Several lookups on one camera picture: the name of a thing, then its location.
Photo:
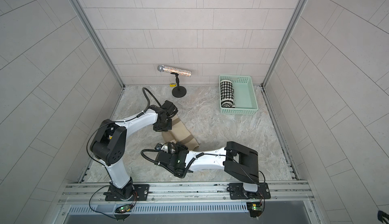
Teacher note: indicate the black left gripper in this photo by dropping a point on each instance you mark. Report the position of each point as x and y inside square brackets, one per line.
[158, 128]

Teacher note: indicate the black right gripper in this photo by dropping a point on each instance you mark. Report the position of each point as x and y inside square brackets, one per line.
[179, 147]

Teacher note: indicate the brown beige plaid blanket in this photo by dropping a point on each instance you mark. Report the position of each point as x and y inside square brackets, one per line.
[179, 133]

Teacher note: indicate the black white houndstooth scarf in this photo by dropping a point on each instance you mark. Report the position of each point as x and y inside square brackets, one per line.
[227, 94]

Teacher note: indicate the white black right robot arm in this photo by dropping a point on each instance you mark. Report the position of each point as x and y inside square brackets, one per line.
[235, 159]

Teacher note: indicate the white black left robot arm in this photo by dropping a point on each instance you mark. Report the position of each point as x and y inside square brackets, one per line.
[109, 144]

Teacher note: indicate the mint green plastic basket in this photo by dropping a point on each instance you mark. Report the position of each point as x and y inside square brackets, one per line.
[245, 98]

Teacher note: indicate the black microphone stand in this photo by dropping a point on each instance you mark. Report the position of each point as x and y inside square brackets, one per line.
[178, 91]

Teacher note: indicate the glitter microphone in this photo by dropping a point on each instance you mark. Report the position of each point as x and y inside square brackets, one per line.
[168, 69]

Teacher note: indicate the left green circuit board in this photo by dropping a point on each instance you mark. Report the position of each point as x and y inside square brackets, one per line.
[123, 209]

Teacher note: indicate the green circuit board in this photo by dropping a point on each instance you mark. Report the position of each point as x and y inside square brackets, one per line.
[255, 209]
[123, 209]

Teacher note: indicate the right green circuit board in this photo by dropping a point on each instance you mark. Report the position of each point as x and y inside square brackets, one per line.
[255, 209]

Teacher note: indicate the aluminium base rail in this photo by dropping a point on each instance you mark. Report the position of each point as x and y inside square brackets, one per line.
[178, 197]

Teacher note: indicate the aluminium corner post left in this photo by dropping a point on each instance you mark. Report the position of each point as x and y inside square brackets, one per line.
[95, 39]

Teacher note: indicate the aluminium corner post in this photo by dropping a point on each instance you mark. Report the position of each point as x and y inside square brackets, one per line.
[95, 39]
[288, 32]

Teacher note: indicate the aluminium corner post right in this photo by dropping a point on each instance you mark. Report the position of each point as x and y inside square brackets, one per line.
[288, 32]

